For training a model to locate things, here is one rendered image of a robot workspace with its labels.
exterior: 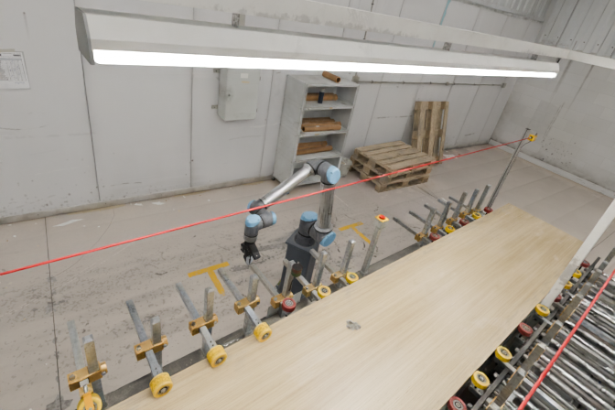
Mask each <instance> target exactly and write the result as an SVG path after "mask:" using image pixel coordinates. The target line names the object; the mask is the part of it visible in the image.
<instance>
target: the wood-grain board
mask: <svg viewBox="0 0 615 410"><path fill-rule="evenodd" d="M582 244H583V242H582V241H580V240H579V239H578V238H576V237H574V236H572V235H570V234H568V233H566V232H563V231H561V230H559V229H557V228H556V227H554V226H553V225H551V224H549V223H547V222H545V221H542V220H540V219H538V218H536V217H535V216H533V215H531V214H530V213H528V212H526V211H524V210H521V209H519V208H517V207H515V206H513V205H512V204H510V203H508V204H506V205H504V206H502V207H500V208H499V209H497V210H494V211H492V212H490V213H488V214H486V215H484V216H482V217H481V218H479V219H477V220H475V221H473V222H471V223H469V224H467V225H465V226H463V227H461V228H459V229H457V230H455V231H454V232H451V233H449V234H447V235H446V236H444V237H442V238H440V239H438V240H436V241H434V242H432V243H430V244H428V245H426V246H424V247H422V248H420V249H418V250H416V251H414V252H412V253H410V254H409V255H407V256H405V257H403V258H401V259H399V260H397V261H395V262H393V263H391V264H389V265H387V266H385V267H383V268H381V269H379V270H377V271H375V272H373V273H372V274H370V275H367V276H365V277H364V278H362V279H360V280H358V281H356V282H354V283H352V284H350V285H348V286H345V287H343V288H342V289H340V290H338V291H337V292H335V293H333V294H331V295H329V296H327V297H324V298H322V299H320V300H319V301H317V302H315V303H313V304H311V305H309V306H307V307H304V308H302V309H300V310H299V311H298V312H296V313H294V314H292V315H290V316H288V317H286V318H283V319H281V320H279V321H277V322H276V323H274V324H272V325H270V326H269V328H270V329H271V330H272V335H271V336H270V338H269V339H268V340H266V341H264V342H259V341H258V339H257V338H256V337H255V336H254V334H253V335H251V336H249V337H247V338H245V339H243V340H240V341H238V342H236V343H234V344H233V345H231V346H229V347H228V348H226V349H224V350H225V352H226V354H227V359H226V361H225V362H224V363H223V364H221V365H220V366H218V367H211V365H210V362H209V360H208V359H207V358H206V359H204V360H202V361H199V362H197V363H195V364H193V365H191V366H190V367H188V368H187V369H185V370H183V371H181V372H178V373H176V374H174V375H172V376H170V379H171V381H172V383H173V387H172V389H171V390H170V391H169V392H168V393H167V394H165V395H164V396H161V397H158V398H155V397H154V396H153V394H152V391H151V388H150V387H149V388H147V389H145V390H144V391H142V392H140V393H138V394H135V395H133V396H131V397H129V398H127V399H125V400H123V401H122V402H120V403H119V404H117V405H114V406H112V407H110V408H108V409H106V410H440V409H441V408H442V407H443V406H444V405H445V404H446V403H447V402H448V400H449V399H450V397H452V396H453V395H454V394H455V393H456V392H457V391H458V390H459V389H460V388H461V387H462V385H463V384H464V383H465V382H466V381H467V380H468V379H469V378H470V377H471V376H472V374H473V373H474V372H476V371H477V370H478V369H479V367H481V365H482V364H483V363H484V362H485V361H486V360H487V359H488V358H489V357H490V356H491V355H492V354H493V353H494V352H495V350H496V349H497V348H498V347H499V346H500V345H501V344H502V343H503V342H504V341H505V340H506V339H507V338H508V337H509V335H510V334H511V333H512V332H513V331H514V330H515V329H516V328H517V327H518V325H519V324H520V323H521V322H522V321H523V320H524V319H525V318H526V317H527V316H528V315H529V314H530V313H531V312H532V310H533V309H534V308H535V307H536V305H538V304H539V303H540V302H541V301H542V300H543V299H544V297H545V296H546V295H547V294H548V292H549V291H550V289H551V288H552V287H553V285H554V284H555V282H556V281H557V279H558V278H559V276H561V274H562V273H563V272H564V270H565V269H566V267H567V266H568V264H569V263H570V261H571V260H572V258H573V257H574V256H575V254H576V253H577V251H578V250H579V248H580V247H581V245H582ZM348 319H350V320H351V321H353V322H357V323H358V324H359V325H361V329H358V330H356V329H355V330H351V329H348V328H347V327H346V325H348V324H347V323H346V321H347V320H348Z"/></svg>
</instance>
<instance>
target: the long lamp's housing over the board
mask: <svg viewBox="0 0 615 410"><path fill-rule="evenodd" d="M74 15H75V28H76V35H77V41H78V48H79V51H80V53H81V54H82V55H83V57H84V58H85V59H86V60H87V61H88V62H89V63H90V64H91V65H95V59H94V50H106V51H124V52H143V53H161V54H179V55H197V56H215V57H234V58H252V59H288V60H305V61H324V62H342V63H360V64H379V65H397V66H416V67H433V68H451V69H470V70H506V71H524V72H542V73H554V74H555V76H554V78H555V77H556V75H557V73H558V72H559V63H555V62H552V61H548V60H542V59H537V60H534V59H527V58H519V57H511V56H503V55H494V54H487V53H479V52H470V51H462V50H454V49H450V50H449V51H448V50H444V49H439V48H430V47H423V46H415V45H406V44H399V43H391V42H382V41H374V40H367V39H358V38H343V37H335V36H327V35H319V34H310V33H303V32H295V31H286V30H278V29H271V28H262V27H247V26H239V28H237V27H233V26H232V25H231V24H223V23H214V22H207V21H199V20H190V19H182V18H174V17H166V16H150V15H143V14H135V13H126V12H118V11H111V10H102V9H94V8H86V7H78V6H74Z"/></svg>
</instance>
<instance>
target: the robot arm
mask: <svg viewBox="0 0 615 410"><path fill-rule="evenodd" d="M315 175H319V176H321V179H320V191H322V190H325V189H332V188H335V186H336V183H337V182H338V181H339V178H340V170H339V169H338V168H336V167H335V166H333V165H331V164H330V163H329V162H327V161H326V160H323V159H313V160H309V161H308V162H306V163H305V164H304V166H303V167H302V168H301V169H299V170H298V171H297V172H296V173H295V174H293V175H292V176H291V177H289V178H287V179H286V180H285V181H283V182H282V183H281V184H279V185H278V186H276V187H275V188H274V189H272V190H271V191H269V192H268V193H266V194H265V195H264V196H263V197H262V198H260V199H259V200H251V201H250V202H249V203H248V205H247V210H249V209H253V208H257V207H261V206H264V205H267V204H271V203H275V202H277V201H278V200H280V199H281V198H282V197H284V196H285V195H286V194H287V193H288V192H289V191H291V190H292V189H294V188H295V187H296V186H298V185H299V184H300V183H302V182H303V181H304V180H306V179H307V178H309V177H314V176H315ZM334 193H335V189H332V190H328V191H324V192H320V193H319V202H318V213H315V212H314V211H305V212H303V213H302V215H301V217H300V223H299V227H298V231H297V233H296V234H295V238H294V239H295V242H296V243H297V244H299V245H301V246H304V247H310V246H313V245H314V244H315V242H318V243H319V244H320V245H322V246H323V247H327V246H329V245H330V244H331V243H332V242H333V241H334V240H335V238H336V233H335V232H334V231H333V230H332V228H333V226H332V224H331V215H332V208H333V200H334ZM269 207H270V206H267V207H264V208H261V209H257V210H250V211H249V212H250V213H251V215H248V216H247V217H246V220H245V226H244V235H243V239H244V242H243V243H241V251H242V252H243V253H244V255H243V259H244V261H245V262H246V264H247V265H249V264H250V263H251V262H252V261H253V260H256V259H259V258H260V257H261V255H260V254H259V251H258V249H257V247H256V245H255V242H256V241H257V238H258V231H259V230H261V229H263V228H266V227H269V226H272V225H274V224H276V215H275V213H274V212H273V211H268V210H267V208H269Z"/></svg>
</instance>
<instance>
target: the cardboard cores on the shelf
mask: <svg viewBox="0 0 615 410"><path fill-rule="evenodd" d="M318 96H319V92H308V93H307V98H306V101H317V100H318ZM337 100H338V95H337V94H334V93H333V92H324V97H323V101H337ZM301 129H302V131H303V132H317V131H332V130H340V129H341V122H335V120H334V119H330V117H313V118H303V119H302V125H301ZM327 144H328V143H327V141H319V142H307V143H298V145H297V156H298V155H305V154H311V153H317V152H324V151H330V150H332V146H327Z"/></svg>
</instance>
